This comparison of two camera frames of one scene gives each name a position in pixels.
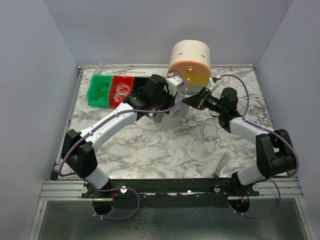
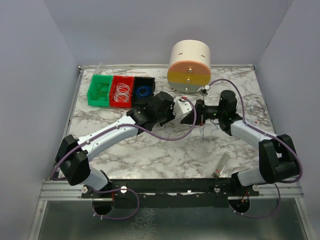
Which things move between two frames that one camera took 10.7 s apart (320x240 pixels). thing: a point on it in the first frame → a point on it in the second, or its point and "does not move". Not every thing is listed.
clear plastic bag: [255, 121] does not move
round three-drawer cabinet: [192, 57] does not move
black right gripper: [203, 97] → [200, 111]
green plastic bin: [98, 92] does not move
